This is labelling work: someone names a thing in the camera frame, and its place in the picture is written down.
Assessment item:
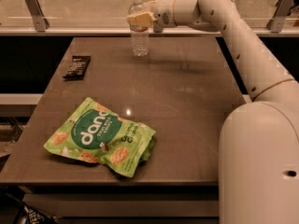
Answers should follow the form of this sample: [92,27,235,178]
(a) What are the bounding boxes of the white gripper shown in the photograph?
[126,0,177,28]

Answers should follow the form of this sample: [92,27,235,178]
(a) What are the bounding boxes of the clear plastic water bottle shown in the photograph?
[128,0,149,57]

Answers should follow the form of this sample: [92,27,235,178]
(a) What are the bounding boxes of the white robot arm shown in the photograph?
[127,0,299,224]

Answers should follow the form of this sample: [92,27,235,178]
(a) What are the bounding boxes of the glass railing panel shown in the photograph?
[1,0,278,29]

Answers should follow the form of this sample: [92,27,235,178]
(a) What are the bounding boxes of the black snack bar wrapper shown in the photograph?
[64,56,91,79]

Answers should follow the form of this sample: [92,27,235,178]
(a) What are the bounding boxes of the green rice chips bag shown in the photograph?
[44,98,155,177]

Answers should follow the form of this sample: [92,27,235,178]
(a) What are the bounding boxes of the grey table base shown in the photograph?
[23,186,220,224]

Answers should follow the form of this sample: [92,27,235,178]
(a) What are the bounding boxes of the dark items under table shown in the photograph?
[0,187,58,224]

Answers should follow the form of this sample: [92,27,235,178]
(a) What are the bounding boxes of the left metal railing bracket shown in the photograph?
[24,0,50,32]

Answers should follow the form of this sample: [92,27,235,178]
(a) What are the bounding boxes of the right metal railing bracket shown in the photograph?
[266,0,298,33]

